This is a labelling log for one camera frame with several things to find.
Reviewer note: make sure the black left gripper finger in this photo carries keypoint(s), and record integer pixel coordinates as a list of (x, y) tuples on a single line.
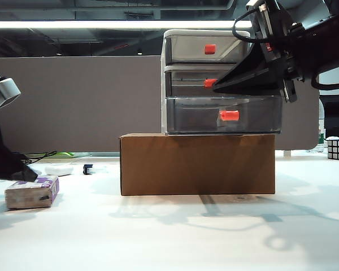
[(5, 158)]

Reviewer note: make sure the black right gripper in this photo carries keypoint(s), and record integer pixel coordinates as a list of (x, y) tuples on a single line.
[(274, 36)]

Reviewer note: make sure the purple white napkin pack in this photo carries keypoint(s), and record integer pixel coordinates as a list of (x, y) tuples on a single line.
[(28, 197)]

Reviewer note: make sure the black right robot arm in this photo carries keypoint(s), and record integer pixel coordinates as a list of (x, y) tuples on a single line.
[(322, 48)]

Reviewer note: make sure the white earbuds case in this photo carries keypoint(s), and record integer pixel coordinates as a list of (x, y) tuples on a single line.
[(59, 170)]

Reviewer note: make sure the green flat object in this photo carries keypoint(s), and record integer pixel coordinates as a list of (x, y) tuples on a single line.
[(65, 154)]

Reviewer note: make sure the white partition foot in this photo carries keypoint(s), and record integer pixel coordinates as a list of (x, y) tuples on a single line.
[(287, 153)]

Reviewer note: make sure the small black blue clip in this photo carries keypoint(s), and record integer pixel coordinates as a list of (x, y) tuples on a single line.
[(87, 169)]

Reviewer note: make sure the grey-brown desk partition panel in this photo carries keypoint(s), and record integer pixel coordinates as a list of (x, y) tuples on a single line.
[(73, 107)]

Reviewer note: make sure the plastic bottle green label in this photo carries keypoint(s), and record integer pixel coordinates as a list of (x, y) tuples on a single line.
[(321, 135)]

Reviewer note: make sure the brown cardboard box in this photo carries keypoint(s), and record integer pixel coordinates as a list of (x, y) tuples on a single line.
[(197, 166)]

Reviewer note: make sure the ceiling light strip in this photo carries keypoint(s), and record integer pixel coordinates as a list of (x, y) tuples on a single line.
[(101, 25)]

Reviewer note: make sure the white plastic drawer cabinet frame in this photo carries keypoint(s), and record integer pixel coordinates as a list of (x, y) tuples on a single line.
[(206, 32)]

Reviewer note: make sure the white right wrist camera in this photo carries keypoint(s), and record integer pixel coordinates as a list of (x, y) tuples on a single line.
[(252, 2)]

